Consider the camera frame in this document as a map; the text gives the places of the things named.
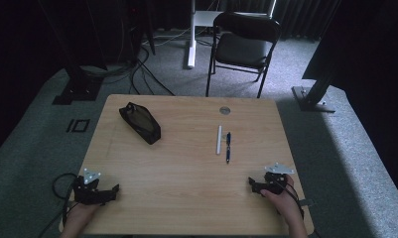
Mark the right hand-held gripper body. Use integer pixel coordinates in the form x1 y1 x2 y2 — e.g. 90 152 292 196
256 162 296 196

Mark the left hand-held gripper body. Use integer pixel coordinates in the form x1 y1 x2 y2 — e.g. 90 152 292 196
72 168 104 205

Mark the white pen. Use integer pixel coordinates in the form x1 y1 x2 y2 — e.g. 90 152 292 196
215 124 223 156

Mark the black mesh pencil case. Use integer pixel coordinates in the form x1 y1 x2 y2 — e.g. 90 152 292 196
118 101 162 146

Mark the person's right hand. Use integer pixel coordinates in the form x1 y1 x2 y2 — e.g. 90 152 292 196
259 174 303 220

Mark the person's left hand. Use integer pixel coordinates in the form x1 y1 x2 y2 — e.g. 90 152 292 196
65 201 102 230

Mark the grey tape strip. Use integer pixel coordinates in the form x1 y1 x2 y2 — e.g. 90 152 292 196
298 197 316 208

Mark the black stand with metal base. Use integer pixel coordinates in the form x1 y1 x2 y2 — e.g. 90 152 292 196
291 65 337 114

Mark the black stand with flat base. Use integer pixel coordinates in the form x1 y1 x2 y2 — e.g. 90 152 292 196
37 0 109 106

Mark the black folding chair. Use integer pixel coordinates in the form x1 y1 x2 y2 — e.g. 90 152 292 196
204 11 283 99

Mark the right hand-held gripper cable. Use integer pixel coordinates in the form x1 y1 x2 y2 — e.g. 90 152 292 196
273 178 306 221

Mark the hand-held gripper cable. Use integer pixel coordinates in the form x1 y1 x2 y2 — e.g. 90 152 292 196
273 178 306 221
37 172 80 238

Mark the left hand-held gripper cable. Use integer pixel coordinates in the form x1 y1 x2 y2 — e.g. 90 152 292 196
37 172 80 238

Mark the black floor cable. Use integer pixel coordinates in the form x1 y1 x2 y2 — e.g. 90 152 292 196
129 46 177 97

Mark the white floor cable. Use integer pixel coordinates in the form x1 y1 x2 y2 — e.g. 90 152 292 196
141 27 193 48

